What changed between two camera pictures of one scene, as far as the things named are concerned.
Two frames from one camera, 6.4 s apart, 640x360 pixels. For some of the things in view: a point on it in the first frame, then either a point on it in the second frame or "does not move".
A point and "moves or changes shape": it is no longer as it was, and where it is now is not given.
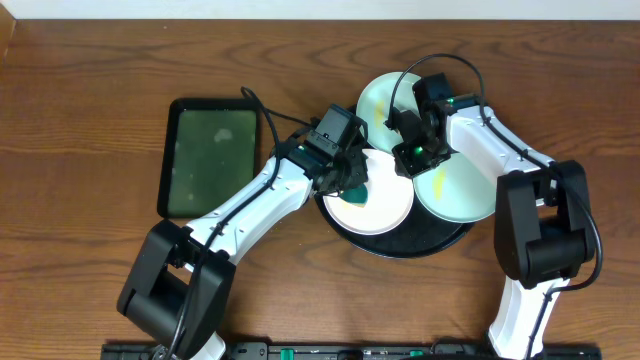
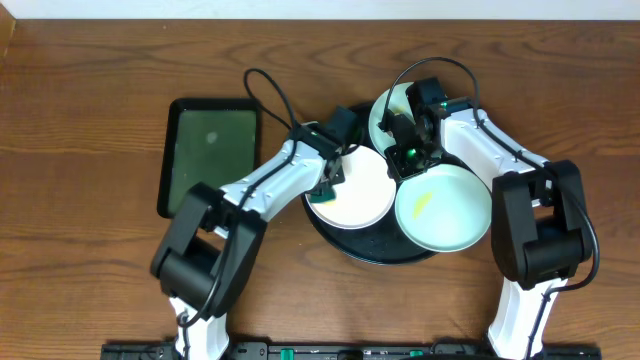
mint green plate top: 373,106 moves or changes shape
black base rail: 362,351 does not move
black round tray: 421,234 to 386,243
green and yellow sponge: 356,196 to 326,196
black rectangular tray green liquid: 212,149 does not move
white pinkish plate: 390,198 moves or changes shape
